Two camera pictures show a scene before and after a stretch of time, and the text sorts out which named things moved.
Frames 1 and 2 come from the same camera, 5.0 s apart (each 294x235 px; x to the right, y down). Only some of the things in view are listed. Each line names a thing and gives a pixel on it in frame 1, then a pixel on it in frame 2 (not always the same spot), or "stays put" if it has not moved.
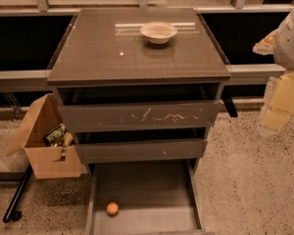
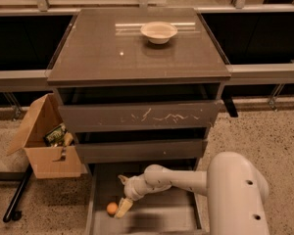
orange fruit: (112, 208) stays put
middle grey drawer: (108, 152) stays put
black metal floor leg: (12, 213) stays put
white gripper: (290, 46) → (132, 188)
